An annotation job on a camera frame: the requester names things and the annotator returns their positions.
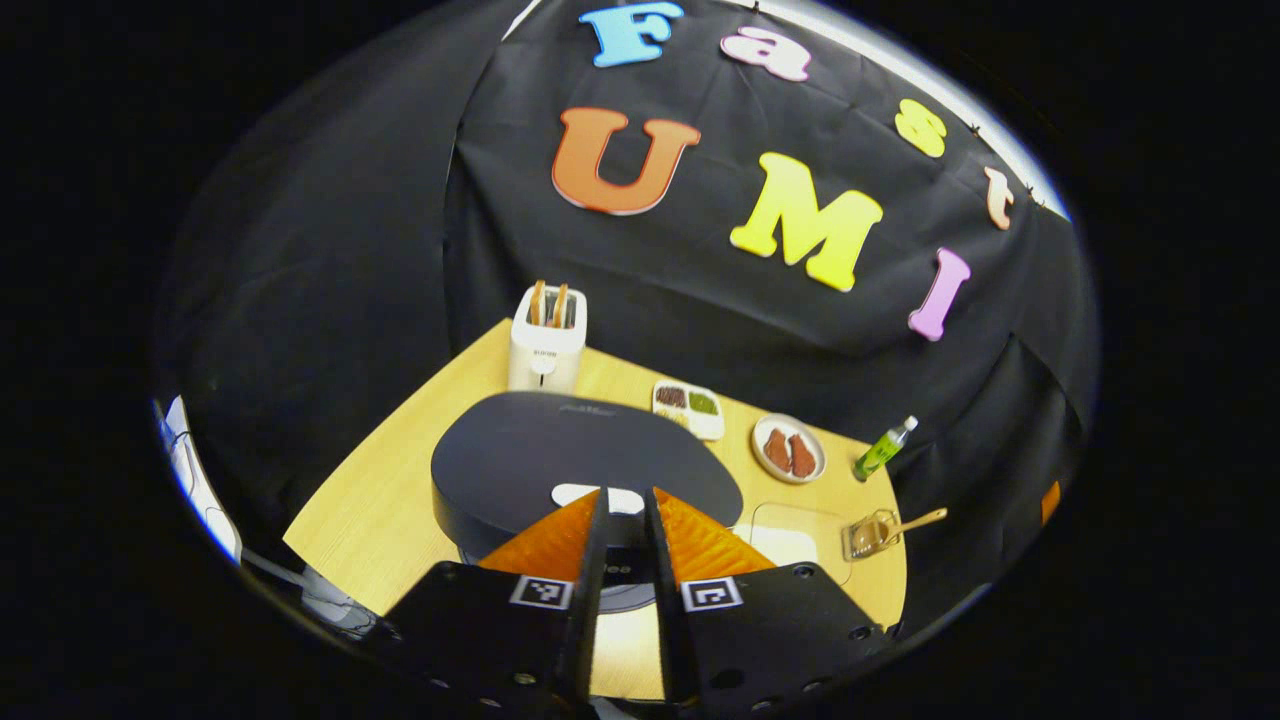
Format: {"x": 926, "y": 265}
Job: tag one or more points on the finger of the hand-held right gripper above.
{"x": 1052, "y": 502}

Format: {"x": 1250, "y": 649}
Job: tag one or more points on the green drink bottle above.
{"x": 880, "y": 452}

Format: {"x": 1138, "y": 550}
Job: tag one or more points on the dark grey rice cooker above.
{"x": 540, "y": 450}

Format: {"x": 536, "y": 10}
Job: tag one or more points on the black backdrop cloth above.
{"x": 350, "y": 250}

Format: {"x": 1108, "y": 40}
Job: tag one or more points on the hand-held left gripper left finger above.
{"x": 588, "y": 620}

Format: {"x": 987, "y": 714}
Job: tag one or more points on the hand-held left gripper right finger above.
{"x": 672, "y": 620}

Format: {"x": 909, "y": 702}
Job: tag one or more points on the white toaster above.
{"x": 545, "y": 360}

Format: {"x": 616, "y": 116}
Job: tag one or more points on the white divided dish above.
{"x": 690, "y": 420}

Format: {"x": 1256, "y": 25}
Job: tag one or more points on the brown meat piece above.
{"x": 802, "y": 456}
{"x": 777, "y": 450}

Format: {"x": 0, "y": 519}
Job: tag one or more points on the toast slice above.
{"x": 560, "y": 306}
{"x": 537, "y": 303}

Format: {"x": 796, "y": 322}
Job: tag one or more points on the white round plate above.
{"x": 788, "y": 478}

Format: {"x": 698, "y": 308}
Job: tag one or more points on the white side desk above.
{"x": 205, "y": 490}

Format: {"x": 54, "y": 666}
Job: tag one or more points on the wooden spoon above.
{"x": 915, "y": 521}

